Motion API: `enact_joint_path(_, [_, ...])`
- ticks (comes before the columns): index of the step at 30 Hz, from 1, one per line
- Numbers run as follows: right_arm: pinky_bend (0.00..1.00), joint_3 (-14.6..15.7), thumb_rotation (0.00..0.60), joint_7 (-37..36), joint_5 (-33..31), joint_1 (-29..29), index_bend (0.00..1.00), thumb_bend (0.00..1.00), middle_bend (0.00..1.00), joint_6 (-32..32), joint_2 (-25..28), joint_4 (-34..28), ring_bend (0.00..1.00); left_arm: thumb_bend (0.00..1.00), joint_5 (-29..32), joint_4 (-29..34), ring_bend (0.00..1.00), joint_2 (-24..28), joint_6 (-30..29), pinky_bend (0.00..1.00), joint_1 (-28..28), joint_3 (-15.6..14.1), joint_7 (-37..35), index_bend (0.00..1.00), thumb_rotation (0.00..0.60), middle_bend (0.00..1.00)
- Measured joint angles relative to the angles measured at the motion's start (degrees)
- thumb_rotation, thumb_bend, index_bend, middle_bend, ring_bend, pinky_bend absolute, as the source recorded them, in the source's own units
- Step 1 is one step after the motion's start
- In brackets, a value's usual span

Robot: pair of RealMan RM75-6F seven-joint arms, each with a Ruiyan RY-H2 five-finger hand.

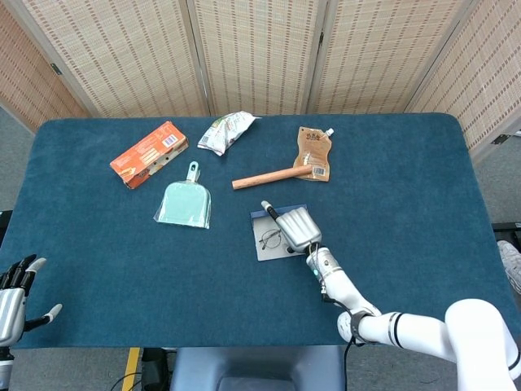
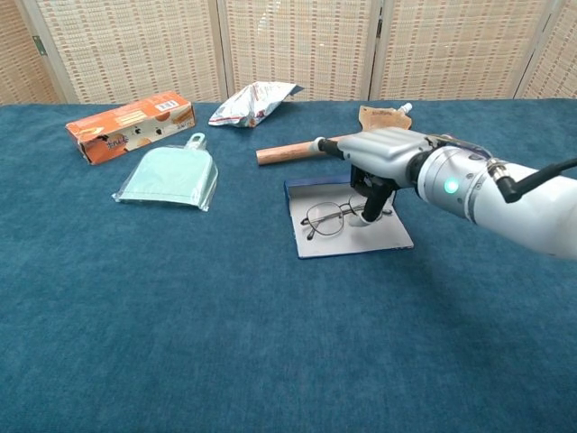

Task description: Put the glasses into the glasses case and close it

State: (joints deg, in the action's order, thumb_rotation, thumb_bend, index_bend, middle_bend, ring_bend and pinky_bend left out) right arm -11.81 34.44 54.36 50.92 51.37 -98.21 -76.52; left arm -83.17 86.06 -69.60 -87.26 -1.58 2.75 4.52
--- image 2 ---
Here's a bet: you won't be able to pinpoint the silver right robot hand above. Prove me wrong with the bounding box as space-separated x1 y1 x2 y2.
308 126 429 226

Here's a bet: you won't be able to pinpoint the small blue box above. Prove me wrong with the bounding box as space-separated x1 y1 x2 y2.
283 173 415 260

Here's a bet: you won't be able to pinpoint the thin black metal eyeglasses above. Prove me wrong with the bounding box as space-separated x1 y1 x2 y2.
300 194 394 242

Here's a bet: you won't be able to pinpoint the orange cardboard snack box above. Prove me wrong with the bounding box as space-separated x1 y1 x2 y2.
65 90 197 166

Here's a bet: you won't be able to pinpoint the brown spout pouch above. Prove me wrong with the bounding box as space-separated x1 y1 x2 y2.
358 102 414 134

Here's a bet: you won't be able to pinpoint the wooden rolling pin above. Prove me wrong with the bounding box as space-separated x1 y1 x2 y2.
255 134 357 167

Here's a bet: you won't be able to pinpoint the crumpled white snack bag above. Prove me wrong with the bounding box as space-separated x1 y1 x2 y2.
207 81 304 130

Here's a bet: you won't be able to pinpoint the mint green dustpan in plastic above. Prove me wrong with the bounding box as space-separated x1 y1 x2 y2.
111 132 220 214

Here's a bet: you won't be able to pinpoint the teal table cloth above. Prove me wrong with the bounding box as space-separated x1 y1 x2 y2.
0 97 577 433

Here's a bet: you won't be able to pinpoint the woven folding screen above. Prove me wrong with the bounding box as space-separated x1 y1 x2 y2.
0 0 577 107

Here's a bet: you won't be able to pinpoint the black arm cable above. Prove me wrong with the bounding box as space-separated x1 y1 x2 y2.
486 157 577 204

